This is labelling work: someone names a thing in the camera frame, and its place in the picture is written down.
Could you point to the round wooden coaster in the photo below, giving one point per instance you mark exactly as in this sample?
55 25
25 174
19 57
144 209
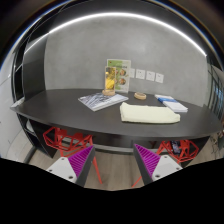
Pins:
140 96

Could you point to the blue white booklet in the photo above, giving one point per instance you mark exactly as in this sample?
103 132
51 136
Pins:
171 103

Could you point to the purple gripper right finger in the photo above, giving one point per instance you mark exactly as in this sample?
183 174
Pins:
153 166

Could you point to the white wall socket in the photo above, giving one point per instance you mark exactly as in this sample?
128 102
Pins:
140 74
132 73
150 76
159 78

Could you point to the right red wire chair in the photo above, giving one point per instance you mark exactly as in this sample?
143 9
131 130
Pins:
179 151

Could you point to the folded cream towel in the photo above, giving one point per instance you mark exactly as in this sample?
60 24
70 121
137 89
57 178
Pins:
148 114

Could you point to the red wire chair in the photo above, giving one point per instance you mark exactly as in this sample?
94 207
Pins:
179 151
68 145

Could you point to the left red wire chair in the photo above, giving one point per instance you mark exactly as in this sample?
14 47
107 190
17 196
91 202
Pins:
68 145

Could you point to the grey magazine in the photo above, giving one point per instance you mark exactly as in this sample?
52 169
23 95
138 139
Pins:
100 101

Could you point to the green menu stand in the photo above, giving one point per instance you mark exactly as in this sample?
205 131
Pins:
122 77

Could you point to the yellow sign on wooden base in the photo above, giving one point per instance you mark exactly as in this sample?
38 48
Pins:
109 87

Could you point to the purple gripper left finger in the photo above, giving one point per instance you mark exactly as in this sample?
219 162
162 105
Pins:
75 168

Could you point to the ceiling light strip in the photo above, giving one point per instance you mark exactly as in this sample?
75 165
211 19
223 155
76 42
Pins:
119 15

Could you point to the black shelf unit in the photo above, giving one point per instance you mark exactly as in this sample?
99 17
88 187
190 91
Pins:
28 80

